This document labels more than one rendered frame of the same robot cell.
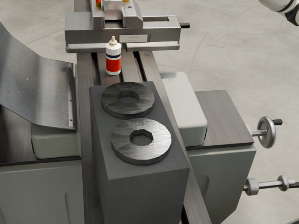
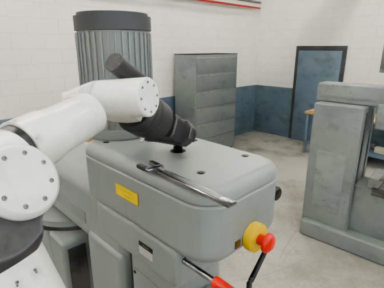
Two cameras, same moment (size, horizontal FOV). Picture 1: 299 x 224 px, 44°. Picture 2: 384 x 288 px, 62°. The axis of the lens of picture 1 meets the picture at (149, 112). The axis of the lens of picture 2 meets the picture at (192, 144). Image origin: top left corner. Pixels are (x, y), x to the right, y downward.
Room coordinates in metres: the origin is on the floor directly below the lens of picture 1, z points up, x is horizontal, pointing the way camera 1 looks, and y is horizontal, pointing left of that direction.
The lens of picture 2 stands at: (0.53, -0.54, 2.13)
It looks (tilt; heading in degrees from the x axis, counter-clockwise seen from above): 17 degrees down; 58
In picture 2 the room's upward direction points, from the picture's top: straight up
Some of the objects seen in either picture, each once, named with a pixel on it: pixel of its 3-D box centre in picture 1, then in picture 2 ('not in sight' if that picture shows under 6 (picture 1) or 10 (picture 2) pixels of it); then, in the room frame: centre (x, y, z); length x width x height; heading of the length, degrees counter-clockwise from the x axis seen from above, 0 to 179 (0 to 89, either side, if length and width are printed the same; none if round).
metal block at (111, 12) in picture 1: (112, 6); not in sight; (1.04, 0.13, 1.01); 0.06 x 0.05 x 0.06; 12
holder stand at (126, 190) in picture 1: (132, 158); not in sight; (0.45, 0.02, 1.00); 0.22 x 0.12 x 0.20; 17
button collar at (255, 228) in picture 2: not in sight; (255, 236); (0.93, -0.13, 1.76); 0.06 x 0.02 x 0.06; 13
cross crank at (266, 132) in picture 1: (256, 133); not in sight; (0.99, -0.39, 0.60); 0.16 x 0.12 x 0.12; 103
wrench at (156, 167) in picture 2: not in sight; (182, 180); (0.79, -0.07, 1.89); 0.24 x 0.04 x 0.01; 100
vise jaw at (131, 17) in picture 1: (131, 13); not in sight; (1.05, 0.08, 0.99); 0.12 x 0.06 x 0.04; 12
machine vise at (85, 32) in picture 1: (122, 23); not in sight; (1.05, 0.11, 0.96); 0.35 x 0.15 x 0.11; 102
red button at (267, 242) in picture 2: not in sight; (264, 241); (0.93, -0.15, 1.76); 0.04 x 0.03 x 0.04; 13
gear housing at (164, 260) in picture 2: not in sight; (168, 221); (0.87, 0.14, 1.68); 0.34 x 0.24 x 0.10; 103
